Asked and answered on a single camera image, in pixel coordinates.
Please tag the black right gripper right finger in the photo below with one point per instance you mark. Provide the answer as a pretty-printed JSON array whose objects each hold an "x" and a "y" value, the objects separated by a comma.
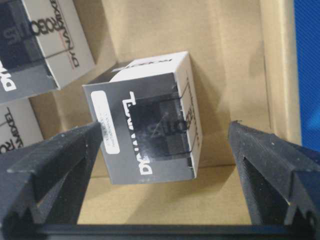
[{"x": 280, "y": 181}]

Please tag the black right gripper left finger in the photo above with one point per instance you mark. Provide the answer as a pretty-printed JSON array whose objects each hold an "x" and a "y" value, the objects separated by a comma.
[{"x": 45, "y": 183}]

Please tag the black white Dynamixel box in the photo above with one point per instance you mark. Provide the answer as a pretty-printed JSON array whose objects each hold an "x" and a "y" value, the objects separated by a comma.
[{"x": 149, "y": 117}]

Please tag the blue table mat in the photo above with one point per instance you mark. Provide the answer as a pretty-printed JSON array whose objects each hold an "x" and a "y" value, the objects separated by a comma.
[{"x": 307, "y": 31}]

